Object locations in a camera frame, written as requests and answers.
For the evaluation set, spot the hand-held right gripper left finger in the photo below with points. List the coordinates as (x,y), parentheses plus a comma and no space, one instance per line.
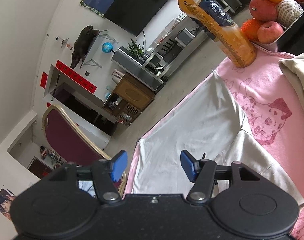
(118,166)

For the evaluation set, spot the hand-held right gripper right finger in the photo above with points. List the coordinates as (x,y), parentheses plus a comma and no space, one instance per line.
(189,166)

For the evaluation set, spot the light grey sweatshirt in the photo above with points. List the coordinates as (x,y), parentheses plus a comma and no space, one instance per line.
(191,130)

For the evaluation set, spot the metal shoe rack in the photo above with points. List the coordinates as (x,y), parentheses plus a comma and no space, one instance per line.
(52,156)

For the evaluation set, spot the wooden cabinet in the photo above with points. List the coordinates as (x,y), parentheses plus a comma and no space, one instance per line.
(132,97)

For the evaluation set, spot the dark brown door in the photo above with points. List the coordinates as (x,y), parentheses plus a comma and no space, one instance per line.
(39,167)

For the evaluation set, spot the red paper banner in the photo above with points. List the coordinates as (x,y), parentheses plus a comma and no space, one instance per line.
(75,76)

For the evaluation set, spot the silver tower speaker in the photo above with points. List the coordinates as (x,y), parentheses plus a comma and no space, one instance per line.
(137,67)

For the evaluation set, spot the pink printed blanket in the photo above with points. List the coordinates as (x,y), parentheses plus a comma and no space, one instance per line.
(266,85)

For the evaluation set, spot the green potted plant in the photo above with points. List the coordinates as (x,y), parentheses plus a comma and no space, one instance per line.
(135,50)

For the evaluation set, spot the blue globe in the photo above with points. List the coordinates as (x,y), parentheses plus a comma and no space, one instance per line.
(107,47)

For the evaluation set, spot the dark plush animal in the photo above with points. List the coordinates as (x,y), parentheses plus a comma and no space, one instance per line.
(83,45)

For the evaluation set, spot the silver television stand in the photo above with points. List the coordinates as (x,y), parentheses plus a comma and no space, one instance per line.
(181,37)

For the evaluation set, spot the beige folded cloth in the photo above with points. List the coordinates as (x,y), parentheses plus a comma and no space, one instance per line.
(299,80)

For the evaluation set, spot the orange juice bottle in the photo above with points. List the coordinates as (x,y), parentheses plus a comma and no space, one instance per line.
(216,25)

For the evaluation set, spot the small tangerine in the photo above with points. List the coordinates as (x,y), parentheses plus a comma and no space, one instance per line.
(250,29)

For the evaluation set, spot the red apple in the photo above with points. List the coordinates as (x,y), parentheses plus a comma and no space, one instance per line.
(270,32)
(263,9)

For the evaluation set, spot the dark metal tray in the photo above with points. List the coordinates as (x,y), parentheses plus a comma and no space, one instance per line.
(289,38)

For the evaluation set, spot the black television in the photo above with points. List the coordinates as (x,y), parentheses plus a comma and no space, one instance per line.
(142,2)

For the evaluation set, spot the net-wrapped fruit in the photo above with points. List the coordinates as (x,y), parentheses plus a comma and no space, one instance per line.
(289,11)

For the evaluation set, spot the maroon chair with gold frame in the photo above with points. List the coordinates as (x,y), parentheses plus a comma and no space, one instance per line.
(67,135)

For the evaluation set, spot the cartoon wall poster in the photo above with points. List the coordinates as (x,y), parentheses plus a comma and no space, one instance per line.
(4,203)

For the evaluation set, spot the grey wall shelf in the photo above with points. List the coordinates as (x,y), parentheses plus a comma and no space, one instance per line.
(97,47)

